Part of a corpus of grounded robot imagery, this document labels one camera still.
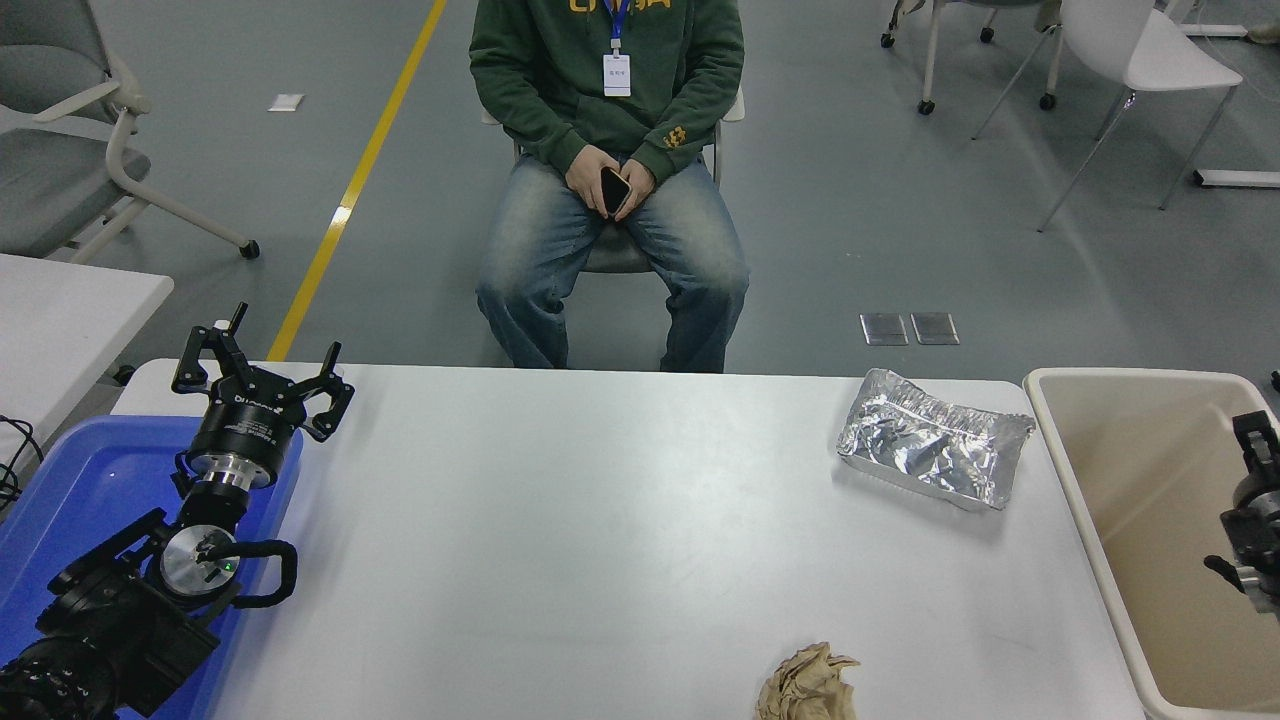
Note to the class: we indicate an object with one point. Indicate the white table foot bar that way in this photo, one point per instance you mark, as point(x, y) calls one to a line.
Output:
point(1235, 179)
point(1215, 30)

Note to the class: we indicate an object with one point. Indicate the white side table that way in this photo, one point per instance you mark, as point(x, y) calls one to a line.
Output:
point(60, 320)

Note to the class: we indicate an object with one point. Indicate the grey office chair white frame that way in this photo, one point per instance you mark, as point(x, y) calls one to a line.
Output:
point(50, 180)

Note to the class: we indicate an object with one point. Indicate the white chair with metal legs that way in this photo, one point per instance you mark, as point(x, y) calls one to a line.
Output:
point(1160, 50)

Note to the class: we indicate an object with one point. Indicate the person's left hand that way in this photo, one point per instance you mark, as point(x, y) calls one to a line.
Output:
point(643, 180)

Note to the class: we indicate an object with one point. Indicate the silver foil tray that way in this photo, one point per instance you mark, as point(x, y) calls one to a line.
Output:
point(930, 440)

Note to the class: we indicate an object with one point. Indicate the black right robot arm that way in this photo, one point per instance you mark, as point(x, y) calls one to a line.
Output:
point(1258, 535)

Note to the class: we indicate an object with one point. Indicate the large pale plastic bin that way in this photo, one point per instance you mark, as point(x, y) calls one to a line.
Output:
point(1150, 480)

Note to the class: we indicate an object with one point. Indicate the silver floor plate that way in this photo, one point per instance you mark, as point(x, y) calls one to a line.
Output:
point(935, 328)
point(885, 329)

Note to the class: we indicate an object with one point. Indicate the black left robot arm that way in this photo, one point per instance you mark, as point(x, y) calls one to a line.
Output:
point(120, 620)

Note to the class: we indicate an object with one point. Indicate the person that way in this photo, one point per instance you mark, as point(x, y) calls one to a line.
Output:
point(560, 80)

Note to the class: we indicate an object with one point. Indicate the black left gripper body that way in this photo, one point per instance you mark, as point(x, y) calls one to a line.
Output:
point(250, 425)

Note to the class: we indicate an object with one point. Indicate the black caster wheel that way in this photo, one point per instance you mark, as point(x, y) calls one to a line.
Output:
point(125, 375)

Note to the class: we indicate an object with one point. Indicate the tan paper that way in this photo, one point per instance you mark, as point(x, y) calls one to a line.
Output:
point(805, 685)

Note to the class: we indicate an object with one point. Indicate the grey chair with white armrests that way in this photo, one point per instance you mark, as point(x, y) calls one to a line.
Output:
point(615, 255)

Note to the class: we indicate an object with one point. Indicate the person's right hand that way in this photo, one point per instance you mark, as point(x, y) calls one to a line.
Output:
point(585, 180)

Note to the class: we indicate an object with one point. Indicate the blue plastic tray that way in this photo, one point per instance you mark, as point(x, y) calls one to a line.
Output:
point(90, 480)

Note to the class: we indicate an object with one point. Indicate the black smartphone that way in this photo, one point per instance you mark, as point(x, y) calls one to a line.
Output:
point(614, 188)

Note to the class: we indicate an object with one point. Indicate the white-legged caster chair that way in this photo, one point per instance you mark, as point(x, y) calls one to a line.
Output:
point(932, 50)

